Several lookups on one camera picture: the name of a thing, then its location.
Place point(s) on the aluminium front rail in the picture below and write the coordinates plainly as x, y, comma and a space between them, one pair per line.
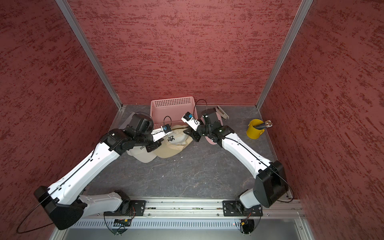
212, 208

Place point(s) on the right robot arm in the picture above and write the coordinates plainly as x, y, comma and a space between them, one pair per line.
270, 177

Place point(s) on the clear plastic box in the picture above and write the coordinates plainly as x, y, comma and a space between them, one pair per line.
127, 120

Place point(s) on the beige cap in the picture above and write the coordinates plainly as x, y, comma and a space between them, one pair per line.
174, 143

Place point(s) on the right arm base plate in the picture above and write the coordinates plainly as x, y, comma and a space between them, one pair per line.
236, 209

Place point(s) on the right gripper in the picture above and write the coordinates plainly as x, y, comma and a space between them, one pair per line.
193, 133

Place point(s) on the pink baseball cap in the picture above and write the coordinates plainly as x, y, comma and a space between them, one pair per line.
211, 141

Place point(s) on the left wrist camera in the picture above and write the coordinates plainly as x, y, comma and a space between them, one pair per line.
161, 132

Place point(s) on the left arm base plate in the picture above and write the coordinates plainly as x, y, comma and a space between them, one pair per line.
136, 207

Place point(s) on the corner aluminium post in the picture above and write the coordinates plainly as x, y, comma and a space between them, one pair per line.
79, 33
290, 37

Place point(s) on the pink perforated plastic basket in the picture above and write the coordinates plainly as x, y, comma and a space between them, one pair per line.
175, 108

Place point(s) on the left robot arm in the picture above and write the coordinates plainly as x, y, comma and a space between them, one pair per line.
64, 202

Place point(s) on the cream baseball cap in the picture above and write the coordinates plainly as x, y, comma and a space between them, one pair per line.
141, 154

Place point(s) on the left corner aluminium post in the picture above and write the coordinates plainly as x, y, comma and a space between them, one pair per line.
79, 33

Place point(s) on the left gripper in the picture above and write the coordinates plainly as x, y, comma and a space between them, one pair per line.
153, 145

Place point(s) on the right corner aluminium post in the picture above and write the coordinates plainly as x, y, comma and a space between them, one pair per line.
290, 37

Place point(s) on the yellow pencil cup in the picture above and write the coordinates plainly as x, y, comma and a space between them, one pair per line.
252, 132

